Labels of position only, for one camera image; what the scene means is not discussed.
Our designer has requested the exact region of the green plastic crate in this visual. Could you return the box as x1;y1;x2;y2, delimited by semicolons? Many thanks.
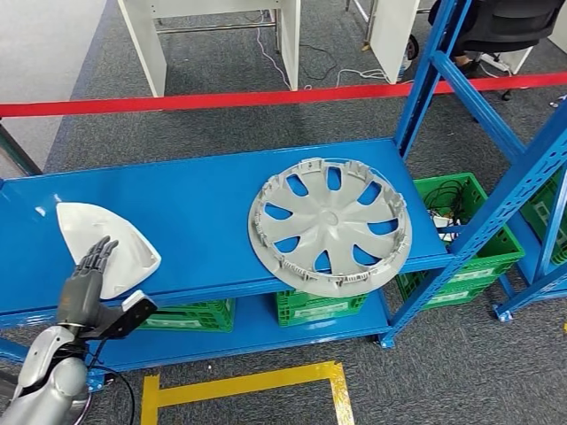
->
111;298;236;334
412;172;525;291
274;290;368;328
395;270;504;311
520;170;567;267

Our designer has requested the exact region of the pale wrist camera black mount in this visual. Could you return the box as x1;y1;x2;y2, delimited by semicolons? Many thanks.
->
79;290;159;343

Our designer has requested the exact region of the black cable bundle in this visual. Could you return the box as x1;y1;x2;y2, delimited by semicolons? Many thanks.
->
423;178;467;227

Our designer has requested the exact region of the white plastic car body part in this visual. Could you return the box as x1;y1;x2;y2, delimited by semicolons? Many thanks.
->
56;202;162;301

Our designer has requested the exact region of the yellow floor tape square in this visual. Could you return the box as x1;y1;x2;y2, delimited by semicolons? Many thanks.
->
140;361;355;425

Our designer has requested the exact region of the grey wheel hubcap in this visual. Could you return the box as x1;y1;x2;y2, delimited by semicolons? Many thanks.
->
247;157;412;298

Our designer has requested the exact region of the black office chair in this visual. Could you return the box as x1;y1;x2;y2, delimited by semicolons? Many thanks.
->
427;0;567;102

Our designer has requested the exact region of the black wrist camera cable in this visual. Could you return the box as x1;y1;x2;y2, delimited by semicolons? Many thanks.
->
86;352;136;425

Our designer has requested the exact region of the white floor cable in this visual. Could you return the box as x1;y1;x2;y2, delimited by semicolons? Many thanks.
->
255;26;294;90
334;67;390;89

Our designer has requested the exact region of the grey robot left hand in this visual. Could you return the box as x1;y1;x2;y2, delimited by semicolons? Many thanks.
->
56;236;120;331

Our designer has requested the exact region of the red barrier belt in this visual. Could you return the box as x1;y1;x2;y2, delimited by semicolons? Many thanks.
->
0;71;567;119

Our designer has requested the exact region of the white desk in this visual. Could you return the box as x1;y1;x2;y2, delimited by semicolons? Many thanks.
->
117;0;302;98
345;0;421;85

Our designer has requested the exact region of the white adapter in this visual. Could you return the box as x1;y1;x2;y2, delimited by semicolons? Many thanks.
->
431;213;461;243

